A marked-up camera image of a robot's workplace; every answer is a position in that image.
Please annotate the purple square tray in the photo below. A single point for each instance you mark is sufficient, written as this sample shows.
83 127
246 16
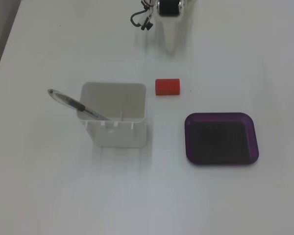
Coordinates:
221 139

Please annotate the white plastic box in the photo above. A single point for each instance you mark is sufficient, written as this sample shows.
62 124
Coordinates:
137 134

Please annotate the clear black ballpoint pen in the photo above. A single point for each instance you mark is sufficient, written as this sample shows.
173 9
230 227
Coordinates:
74 102

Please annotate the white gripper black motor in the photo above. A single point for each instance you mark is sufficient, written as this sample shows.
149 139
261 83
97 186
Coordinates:
169 23

